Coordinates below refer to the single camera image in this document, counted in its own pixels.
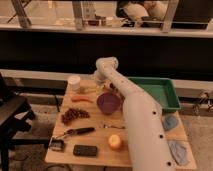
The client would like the yellow banana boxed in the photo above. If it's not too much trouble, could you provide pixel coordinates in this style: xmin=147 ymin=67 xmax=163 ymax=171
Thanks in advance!
xmin=79 ymin=86 xmax=99 ymax=94

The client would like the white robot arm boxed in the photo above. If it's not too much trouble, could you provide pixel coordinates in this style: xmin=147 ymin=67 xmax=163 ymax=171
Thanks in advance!
xmin=94 ymin=57 xmax=176 ymax=171

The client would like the purple bowl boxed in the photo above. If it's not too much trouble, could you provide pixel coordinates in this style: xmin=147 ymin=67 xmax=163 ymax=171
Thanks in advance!
xmin=96 ymin=92 xmax=121 ymax=114

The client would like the white plastic cup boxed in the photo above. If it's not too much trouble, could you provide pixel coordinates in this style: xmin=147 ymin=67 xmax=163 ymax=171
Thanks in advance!
xmin=68 ymin=75 xmax=81 ymax=91

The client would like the bunch of dark grapes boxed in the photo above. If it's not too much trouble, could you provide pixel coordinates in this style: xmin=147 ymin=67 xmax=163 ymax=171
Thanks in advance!
xmin=61 ymin=108 xmax=90 ymax=125

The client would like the metal clip tool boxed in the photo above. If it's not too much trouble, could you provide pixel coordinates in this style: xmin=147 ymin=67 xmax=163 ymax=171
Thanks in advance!
xmin=102 ymin=124 xmax=125 ymax=129

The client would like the wooden table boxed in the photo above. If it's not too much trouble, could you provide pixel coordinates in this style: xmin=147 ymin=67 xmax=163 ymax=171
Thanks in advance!
xmin=45 ymin=80 xmax=197 ymax=171

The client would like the green plastic tray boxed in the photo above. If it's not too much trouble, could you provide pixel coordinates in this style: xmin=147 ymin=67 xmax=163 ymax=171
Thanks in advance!
xmin=130 ymin=77 xmax=181 ymax=113

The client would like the yellow apple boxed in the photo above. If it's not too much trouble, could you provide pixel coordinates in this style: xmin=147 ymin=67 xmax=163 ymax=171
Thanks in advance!
xmin=108 ymin=134 xmax=122 ymax=150

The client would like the black rectangular block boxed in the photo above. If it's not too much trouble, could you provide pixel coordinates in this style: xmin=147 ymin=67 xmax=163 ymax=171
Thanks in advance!
xmin=73 ymin=145 xmax=98 ymax=157

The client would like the small black brush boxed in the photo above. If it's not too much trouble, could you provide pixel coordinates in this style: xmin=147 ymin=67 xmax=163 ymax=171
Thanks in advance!
xmin=49 ymin=138 xmax=65 ymax=151

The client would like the blue cup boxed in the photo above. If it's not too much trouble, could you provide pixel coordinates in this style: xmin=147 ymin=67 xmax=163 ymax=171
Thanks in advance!
xmin=163 ymin=115 xmax=179 ymax=131

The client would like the black chair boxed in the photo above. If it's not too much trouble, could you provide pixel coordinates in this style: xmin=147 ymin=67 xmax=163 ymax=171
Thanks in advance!
xmin=0 ymin=72 xmax=37 ymax=171

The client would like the blue-grey cloth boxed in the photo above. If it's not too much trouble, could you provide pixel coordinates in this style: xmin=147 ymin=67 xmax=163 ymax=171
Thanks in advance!
xmin=168 ymin=140 xmax=189 ymax=166

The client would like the black handled kitchen tool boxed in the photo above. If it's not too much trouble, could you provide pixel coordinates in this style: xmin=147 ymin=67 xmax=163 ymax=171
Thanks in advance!
xmin=56 ymin=127 xmax=95 ymax=138

